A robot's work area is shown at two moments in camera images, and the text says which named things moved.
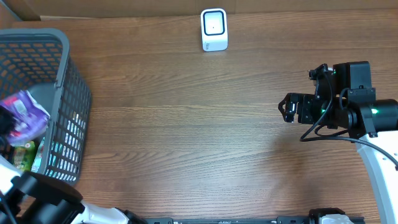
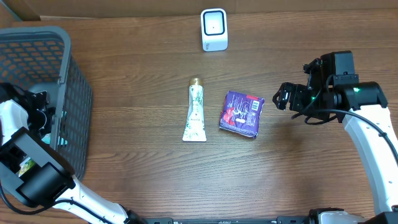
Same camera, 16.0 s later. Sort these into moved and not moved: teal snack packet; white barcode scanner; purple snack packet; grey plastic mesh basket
Moved: teal snack packet; purple snack packet
Not moved: white barcode scanner; grey plastic mesh basket
